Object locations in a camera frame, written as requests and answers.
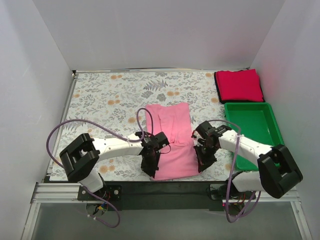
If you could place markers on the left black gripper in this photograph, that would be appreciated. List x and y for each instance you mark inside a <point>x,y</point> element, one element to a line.
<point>149,163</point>

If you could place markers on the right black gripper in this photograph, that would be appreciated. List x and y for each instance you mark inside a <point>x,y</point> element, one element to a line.
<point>203,157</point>

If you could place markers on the pink t shirt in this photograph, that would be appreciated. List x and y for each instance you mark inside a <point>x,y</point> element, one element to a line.
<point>179,159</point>

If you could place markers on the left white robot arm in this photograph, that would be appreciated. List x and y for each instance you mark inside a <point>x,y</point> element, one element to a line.
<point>82,154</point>

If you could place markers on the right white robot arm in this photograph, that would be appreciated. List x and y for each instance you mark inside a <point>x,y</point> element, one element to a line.
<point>277,170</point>

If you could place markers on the green plastic tray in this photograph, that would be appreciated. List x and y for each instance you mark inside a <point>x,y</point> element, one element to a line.
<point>256,120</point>

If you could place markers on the folded red t shirt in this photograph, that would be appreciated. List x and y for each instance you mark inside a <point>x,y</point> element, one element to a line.
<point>238,86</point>

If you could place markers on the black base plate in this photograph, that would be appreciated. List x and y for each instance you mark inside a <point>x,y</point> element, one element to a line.
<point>165,195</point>

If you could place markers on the aluminium frame rail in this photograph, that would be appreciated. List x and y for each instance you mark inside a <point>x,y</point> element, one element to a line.
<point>68,192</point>

